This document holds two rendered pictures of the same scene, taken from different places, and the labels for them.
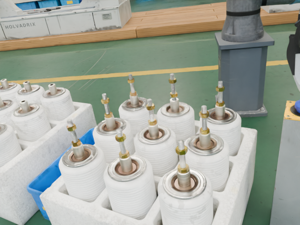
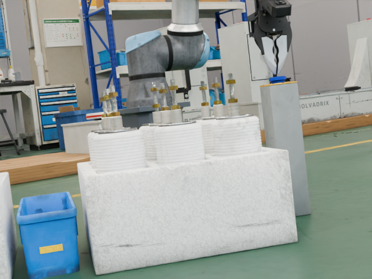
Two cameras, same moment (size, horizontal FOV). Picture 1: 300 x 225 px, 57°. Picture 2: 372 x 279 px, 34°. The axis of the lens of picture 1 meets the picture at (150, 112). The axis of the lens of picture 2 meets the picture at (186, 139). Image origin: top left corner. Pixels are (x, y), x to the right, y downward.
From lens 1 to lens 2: 1.03 m
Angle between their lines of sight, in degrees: 48
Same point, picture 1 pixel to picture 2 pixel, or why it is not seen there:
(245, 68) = not seen: hidden behind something
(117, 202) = (184, 148)
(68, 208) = (130, 173)
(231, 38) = (146, 102)
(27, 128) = not seen: outside the picture
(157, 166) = not seen: hidden behind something
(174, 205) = (242, 120)
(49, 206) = (99, 187)
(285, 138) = (274, 103)
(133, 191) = (197, 132)
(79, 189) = (133, 157)
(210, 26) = (22, 174)
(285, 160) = (278, 124)
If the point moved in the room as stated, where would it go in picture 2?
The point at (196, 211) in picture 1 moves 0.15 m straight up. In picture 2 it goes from (256, 125) to (248, 49)
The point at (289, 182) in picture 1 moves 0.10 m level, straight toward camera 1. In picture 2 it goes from (287, 148) to (303, 150)
